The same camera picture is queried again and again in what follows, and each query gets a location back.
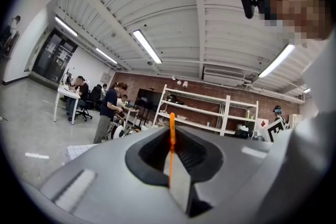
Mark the white ceiling air conditioner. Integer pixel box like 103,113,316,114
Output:
203,67,247,87

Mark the small white desk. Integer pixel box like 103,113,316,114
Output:
122,106,140,127

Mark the black office chair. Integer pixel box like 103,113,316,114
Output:
75,101,93,122

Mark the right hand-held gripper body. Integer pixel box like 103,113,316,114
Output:
265,119,289,143

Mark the black screen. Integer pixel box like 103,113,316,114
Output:
134,88,163,111

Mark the white round wheeled machine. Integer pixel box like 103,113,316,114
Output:
109,122,126,140

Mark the orange stick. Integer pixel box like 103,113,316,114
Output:
167,112,176,188

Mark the black head camera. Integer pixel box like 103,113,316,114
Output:
240,0,260,19

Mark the black glass double door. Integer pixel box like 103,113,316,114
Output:
31,28,79,85

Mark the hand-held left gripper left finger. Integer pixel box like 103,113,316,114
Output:
39,126,190,224

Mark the person's head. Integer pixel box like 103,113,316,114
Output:
258,0,333,40

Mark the white shelf unit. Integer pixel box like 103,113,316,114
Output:
151,83,260,137

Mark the person's white shirt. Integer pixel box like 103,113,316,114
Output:
258,31,336,224

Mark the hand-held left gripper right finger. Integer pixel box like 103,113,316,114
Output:
173,126,274,219

